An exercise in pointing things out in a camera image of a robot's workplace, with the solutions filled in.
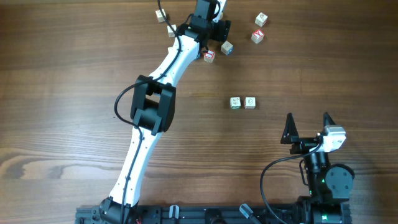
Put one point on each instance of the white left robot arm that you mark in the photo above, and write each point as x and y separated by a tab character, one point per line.
153	106

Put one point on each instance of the black mounting rail base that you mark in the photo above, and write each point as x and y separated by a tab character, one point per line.
289	213

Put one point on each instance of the wooden block blue D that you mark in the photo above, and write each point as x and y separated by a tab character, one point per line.
227	48

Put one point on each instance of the wooden block far left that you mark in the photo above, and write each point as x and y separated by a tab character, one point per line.
161	15

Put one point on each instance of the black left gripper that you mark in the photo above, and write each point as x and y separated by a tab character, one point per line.
224	31

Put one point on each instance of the wooden block green side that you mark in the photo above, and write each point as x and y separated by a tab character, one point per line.
235	103

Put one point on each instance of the wooden block red X top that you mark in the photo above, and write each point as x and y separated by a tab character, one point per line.
257	36

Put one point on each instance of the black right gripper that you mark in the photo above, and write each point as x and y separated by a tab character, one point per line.
290	135

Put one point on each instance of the wooden block plain back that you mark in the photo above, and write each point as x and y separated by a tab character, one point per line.
250	103

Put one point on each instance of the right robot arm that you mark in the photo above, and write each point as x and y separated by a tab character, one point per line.
329	184

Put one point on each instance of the wooden block red 9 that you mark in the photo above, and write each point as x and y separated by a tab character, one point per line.
261	19

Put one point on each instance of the wooden block green J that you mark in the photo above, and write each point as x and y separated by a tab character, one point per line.
171	30

